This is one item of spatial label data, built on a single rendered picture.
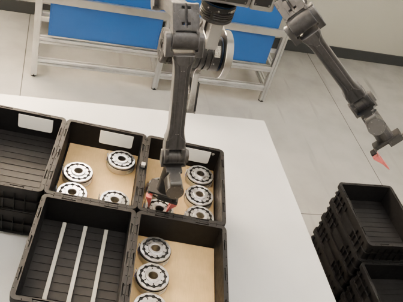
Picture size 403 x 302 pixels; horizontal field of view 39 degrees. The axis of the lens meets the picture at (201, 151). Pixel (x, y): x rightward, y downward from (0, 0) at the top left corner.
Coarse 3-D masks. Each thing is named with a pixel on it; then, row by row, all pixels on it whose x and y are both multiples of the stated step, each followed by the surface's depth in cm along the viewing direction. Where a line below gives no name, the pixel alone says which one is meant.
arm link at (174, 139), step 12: (168, 36) 156; (168, 48) 157; (180, 60) 159; (192, 60) 160; (180, 72) 161; (180, 84) 163; (180, 96) 165; (180, 108) 167; (168, 120) 173; (180, 120) 169; (168, 132) 172; (180, 132) 172; (168, 144) 173; (180, 144) 174; (168, 156) 175; (180, 156) 176
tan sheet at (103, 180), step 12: (72, 144) 214; (72, 156) 209; (84, 156) 210; (96, 156) 212; (96, 168) 207; (60, 180) 198; (96, 180) 202; (108, 180) 204; (120, 180) 205; (132, 180) 207; (96, 192) 198; (132, 192) 202
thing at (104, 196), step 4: (104, 192) 194; (108, 192) 195; (112, 192) 196; (116, 192) 196; (120, 192) 196; (104, 196) 193; (108, 196) 193; (120, 196) 195; (124, 196) 195; (104, 200) 191; (124, 200) 194; (128, 200) 194; (128, 204) 193
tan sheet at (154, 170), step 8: (152, 160) 218; (152, 168) 215; (160, 168) 216; (184, 168) 219; (152, 176) 211; (184, 176) 216; (184, 184) 212; (144, 192) 204; (184, 192) 209; (144, 200) 201; (176, 208) 202; (184, 208) 203
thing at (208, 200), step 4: (188, 188) 206; (192, 188) 207; (196, 188) 207; (200, 188) 208; (204, 188) 208; (188, 192) 205; (192, 192) 205; (208, 192) 208; (188, 196) 203; (192, 196) 204; (208, 196) 206; (212, 196) 206; (192, 200) 202; (196, 200) 203; (200, 200) 203; (204, 200) 204; (208, 200) 204; (196, 204) 202; (200, 204) 201; (204, 204) 202; (208, 204) 203
